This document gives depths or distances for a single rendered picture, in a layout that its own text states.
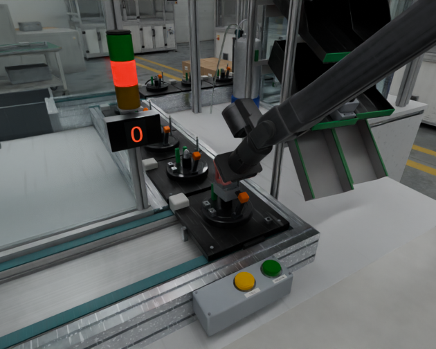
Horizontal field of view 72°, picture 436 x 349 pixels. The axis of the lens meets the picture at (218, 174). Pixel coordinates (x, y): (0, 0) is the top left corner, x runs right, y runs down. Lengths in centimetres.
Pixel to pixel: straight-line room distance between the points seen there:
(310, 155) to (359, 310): 41
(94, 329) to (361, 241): 73
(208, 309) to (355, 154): 66
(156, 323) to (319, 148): 63
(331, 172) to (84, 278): 71
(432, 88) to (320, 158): 386
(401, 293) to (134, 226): 68
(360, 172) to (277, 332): 54
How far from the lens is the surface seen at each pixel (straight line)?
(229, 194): 76
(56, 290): 80
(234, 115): 62
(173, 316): 69
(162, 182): 97
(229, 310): 64
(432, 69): 471
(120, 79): 69
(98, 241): 84
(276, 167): 91
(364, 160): 105
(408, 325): 84
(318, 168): 92
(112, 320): 65
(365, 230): 104
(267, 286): 67
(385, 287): 89
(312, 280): 84
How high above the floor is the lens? 147
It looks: 30 degrees down
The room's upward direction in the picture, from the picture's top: straight up
